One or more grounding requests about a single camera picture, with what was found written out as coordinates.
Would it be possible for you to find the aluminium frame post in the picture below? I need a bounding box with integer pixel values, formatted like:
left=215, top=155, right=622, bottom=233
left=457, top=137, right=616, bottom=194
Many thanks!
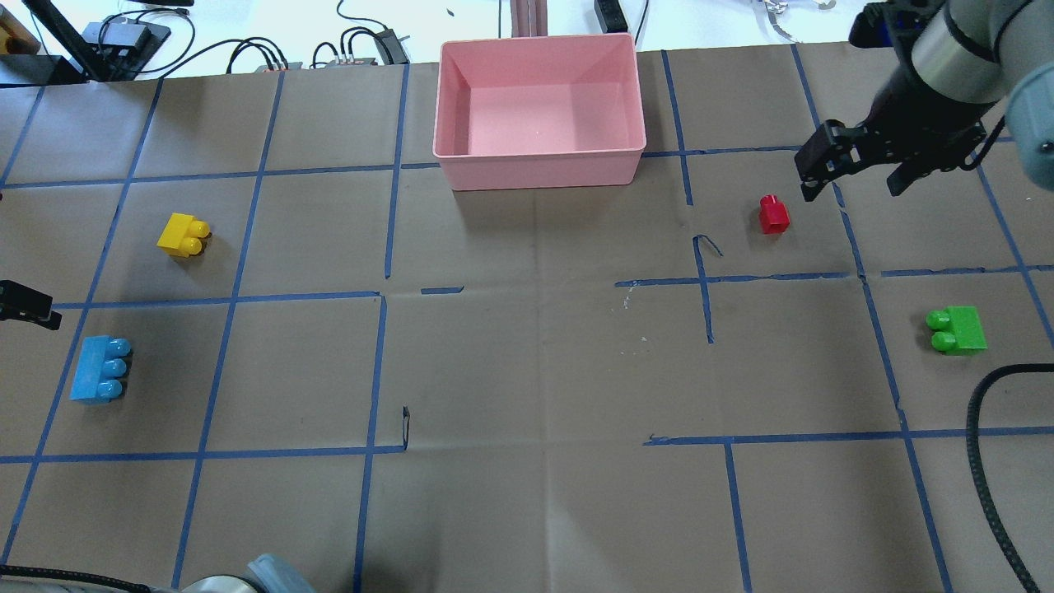
left=509, top=0, right=548, bottom=38

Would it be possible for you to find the green toy block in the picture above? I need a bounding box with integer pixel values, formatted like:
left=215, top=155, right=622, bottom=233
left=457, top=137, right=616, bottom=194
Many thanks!
left=925, top=307, right=989, bottom=356

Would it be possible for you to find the pink plastic box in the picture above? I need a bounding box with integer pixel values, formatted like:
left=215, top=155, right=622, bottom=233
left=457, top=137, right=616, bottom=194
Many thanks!
left=432, top=31, right=646, bottom=191

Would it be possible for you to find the black power adapter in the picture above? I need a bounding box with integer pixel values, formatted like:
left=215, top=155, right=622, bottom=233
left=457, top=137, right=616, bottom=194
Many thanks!
left=592, top=0, right=629, bottom=34

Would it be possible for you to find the yellow toy block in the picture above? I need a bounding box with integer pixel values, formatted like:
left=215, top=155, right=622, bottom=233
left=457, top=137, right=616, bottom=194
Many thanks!
left=156, top=212, right=212, bottom=258

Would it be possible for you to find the red toy block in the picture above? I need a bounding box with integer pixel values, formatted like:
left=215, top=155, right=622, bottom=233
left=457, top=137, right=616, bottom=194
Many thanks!
left=759, top=194, right=791, bottom=234

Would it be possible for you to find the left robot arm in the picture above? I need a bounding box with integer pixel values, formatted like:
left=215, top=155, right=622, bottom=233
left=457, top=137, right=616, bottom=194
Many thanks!
left=1, top=280, right=314, bottom=592

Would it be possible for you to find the blue toy block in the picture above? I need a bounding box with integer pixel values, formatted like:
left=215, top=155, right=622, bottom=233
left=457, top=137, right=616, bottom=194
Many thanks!
left=69, top=335, right=133, bottom=406

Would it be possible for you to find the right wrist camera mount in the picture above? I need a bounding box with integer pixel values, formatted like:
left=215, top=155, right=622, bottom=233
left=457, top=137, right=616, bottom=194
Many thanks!
left=847, top=1, right=944, bottom=50

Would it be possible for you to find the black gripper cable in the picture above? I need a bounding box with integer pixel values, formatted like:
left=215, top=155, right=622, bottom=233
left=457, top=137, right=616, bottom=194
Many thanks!
left=967, top=362, right=1054, bottom=593

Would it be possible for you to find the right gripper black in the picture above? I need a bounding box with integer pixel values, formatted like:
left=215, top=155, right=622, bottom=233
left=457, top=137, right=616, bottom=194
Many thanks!
left=794, top=60, right=987, bottom=203

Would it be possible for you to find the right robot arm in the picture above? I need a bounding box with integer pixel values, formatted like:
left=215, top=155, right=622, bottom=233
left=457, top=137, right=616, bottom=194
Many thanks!
left=795, top=1, right=1053, bottom=202

